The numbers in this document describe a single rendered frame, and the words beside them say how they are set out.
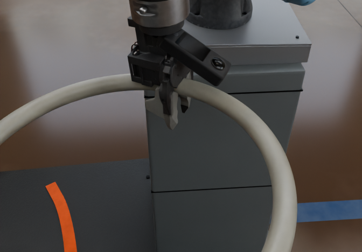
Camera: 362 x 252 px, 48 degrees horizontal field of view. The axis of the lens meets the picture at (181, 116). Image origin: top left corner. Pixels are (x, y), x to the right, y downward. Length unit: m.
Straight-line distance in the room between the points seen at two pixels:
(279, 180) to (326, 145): 1.60
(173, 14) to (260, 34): 0.48
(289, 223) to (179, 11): 0.32
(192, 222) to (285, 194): 0.89
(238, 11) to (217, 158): 0.42
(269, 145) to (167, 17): 0.23
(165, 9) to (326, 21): 2.76
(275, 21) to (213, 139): 0.35
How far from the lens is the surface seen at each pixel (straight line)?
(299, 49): 1.04
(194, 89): 0.68
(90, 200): 1.80
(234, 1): 1.04
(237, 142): 1.14
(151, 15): 0.59
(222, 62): 0.64
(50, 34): 3.08
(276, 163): 0.56
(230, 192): 1.29
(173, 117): 0.71
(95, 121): 2.19
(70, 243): 1.69
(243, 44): 0.99
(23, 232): 1.78
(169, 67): 0.64
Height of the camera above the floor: 1.40
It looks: 40 degrees down
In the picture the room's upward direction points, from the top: straight up
